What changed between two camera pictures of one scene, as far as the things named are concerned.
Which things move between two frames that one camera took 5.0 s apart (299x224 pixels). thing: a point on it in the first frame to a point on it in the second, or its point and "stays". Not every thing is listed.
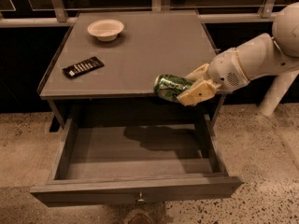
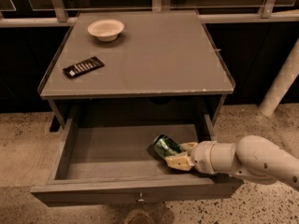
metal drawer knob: (140, 197) stays
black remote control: (83, 67) stays
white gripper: (225, 68) to (202, 157)
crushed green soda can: (168, 87) to (164, 147)
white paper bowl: (106, 29) stays
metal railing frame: (58, 14) stays
